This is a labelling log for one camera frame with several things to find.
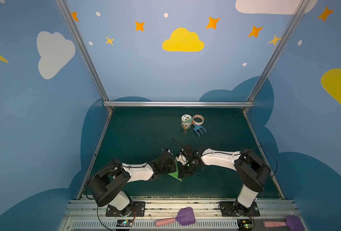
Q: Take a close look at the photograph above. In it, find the green square paper sheet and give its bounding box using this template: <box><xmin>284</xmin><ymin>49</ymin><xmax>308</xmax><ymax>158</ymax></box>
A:
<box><xmin>167</xmin><ymin>157</ymin><xmax>183</xmax><ymax>182</ymax></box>

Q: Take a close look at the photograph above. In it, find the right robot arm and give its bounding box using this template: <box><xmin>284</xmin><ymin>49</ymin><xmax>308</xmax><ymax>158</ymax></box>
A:
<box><xmin>175</xmin><ymin>147</ymin><xmax>271</xmax><ymax>216</ymax></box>

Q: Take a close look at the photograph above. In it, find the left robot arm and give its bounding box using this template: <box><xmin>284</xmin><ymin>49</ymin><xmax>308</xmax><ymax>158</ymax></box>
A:
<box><xmin>86</xmin><ymin>150</ymin><xmax>177</xmax><ymax>216</ymax></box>

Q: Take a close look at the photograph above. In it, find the blue garden hand rake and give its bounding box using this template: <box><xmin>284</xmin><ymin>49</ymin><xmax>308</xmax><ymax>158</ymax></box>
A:
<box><xmin>193</xmin><ymin>124</ymin><xmax>207</xmax><ymax>137</ymax></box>

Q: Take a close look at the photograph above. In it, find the carrot snack jar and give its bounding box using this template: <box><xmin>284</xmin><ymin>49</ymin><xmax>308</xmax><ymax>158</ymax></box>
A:
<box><xmin>181</xmin><ymin>114</ymin><xmax>193</xmax><ymax>130</ymax></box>

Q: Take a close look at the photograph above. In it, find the white tape roll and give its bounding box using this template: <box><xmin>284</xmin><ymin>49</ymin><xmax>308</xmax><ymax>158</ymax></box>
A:
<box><xmin>192</xmin><ymin>115</ymin><xmax>205</xmax><ymax>126</ymax></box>

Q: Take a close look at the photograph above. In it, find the left green circuit board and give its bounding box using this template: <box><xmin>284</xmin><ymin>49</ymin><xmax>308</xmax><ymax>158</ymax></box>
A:
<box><xmin>116</xmin><ymin>219</ymin><xmax>134</xmax><ymax>228</ymax></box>

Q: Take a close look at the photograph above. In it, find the green circuit board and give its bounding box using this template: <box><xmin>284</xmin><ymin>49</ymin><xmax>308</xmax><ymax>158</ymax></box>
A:
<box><xmin>116</xmin><ymin>219</ymin><xmax>134</xmax><ymax>228</ymax></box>
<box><xmin>237</xmin><ymin>219</ymin><xmax>255</xmax><ymax>231</ymax></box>

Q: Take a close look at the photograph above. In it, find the right green circuit board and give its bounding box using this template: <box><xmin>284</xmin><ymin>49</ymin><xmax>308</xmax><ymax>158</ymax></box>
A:
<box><xmin>237</xmin><ymin>219</ymin><xmax>255</xmax><ymax>231</ymax></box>

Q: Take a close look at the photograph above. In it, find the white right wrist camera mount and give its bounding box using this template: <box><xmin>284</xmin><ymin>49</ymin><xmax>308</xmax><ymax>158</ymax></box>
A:
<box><xmin>175</xmin><ymin>144</ymin><xmax>197</xmax><ymax>165</ymax></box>

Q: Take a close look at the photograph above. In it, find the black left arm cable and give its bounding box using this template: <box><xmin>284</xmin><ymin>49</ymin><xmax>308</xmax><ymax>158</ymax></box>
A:
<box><xmin>161</xmin><ymin>138</ymin><xmax>183</xmax><ymax>152</ymax></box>

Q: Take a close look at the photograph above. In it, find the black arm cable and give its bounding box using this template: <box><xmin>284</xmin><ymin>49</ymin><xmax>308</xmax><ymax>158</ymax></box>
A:
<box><xmin>248</xmin><ymin>145</ymin><xmax>278</xmax><ymax>180</ymax></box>
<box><xmin>161</xmin><ymin>138</ymin><xmax>183</xmax><ymax>152</ymax></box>

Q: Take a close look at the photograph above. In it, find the purple scoop pink handle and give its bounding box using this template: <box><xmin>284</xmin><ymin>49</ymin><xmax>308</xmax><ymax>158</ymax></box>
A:
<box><xmin>155</xmin><ymin>207</ymin><xmax>196</xmax><ymax>227</ymax></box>
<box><xmin>263</xmin><ymin>216</ymin><xmax>305</xmax><ymax>231</ymax></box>

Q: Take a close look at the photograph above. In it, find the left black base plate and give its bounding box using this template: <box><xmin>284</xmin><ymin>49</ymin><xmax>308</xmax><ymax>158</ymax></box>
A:
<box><xmin>105</xmin><ymin>201</ymin><xmax>146</xmax><ymax>217</ymax></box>

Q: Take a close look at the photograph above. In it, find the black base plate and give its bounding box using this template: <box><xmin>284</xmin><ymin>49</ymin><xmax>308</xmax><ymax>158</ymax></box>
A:
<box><xmin>105</xmin><ymin>201</ymin><xmax>146</xmax><ymax>217</ymax></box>
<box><xmin>219</xmin><ymin>201</ymin><xmax>260</xmax><ymax>217</ymax></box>

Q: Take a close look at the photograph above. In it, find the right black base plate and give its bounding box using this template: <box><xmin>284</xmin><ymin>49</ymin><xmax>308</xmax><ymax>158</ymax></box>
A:
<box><xmin>219</xmin><ymin>201</ymin><xmax>260</xmax><ymax>217</ymax></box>

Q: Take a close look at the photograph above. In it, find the aluminium back frame rail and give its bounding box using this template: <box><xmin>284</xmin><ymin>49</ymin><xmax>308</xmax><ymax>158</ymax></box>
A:
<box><xmin>103</xmin><ymin>101</ymin><xmax>254</xmax><ymax>108</ymax></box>

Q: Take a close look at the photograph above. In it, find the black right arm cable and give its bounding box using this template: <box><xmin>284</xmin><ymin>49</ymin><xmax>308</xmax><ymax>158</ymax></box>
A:
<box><xmin>248</xmin><ymin>145</ymin><xmax>278</xmax><ymax>180</ymax></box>

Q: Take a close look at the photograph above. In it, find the aluminium front rail base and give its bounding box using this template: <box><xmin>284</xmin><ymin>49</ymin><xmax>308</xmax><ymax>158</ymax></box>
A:
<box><xmin>59</xmin><ymin>197</ymin><xmax>307</xmax><ymax>231</ymax></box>

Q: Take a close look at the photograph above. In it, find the aluminium left corner post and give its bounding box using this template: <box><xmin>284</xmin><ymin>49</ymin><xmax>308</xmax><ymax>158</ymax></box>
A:
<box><xmin>55</xmin><ymin>0</ymin><xmax>109</xmax><ymax>103</ymax></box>

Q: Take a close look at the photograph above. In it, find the aluminium corner post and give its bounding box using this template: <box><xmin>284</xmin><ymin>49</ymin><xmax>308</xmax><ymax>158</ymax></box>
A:
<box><xmin>242</xmin><ymin>0</ymin><xmax>310</xmax><ymax>114</ymax></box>
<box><xmin>55</xmin><ymin>0</ymin><xmax>109</xmax><ymax>103</ymax></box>

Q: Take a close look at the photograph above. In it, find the aluminium right corner post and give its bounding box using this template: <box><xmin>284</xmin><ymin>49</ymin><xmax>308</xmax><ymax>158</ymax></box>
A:
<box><xmin>242</xmin><ymin>0</ymin><xmax>310</xmax><ymax>114</ymax></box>

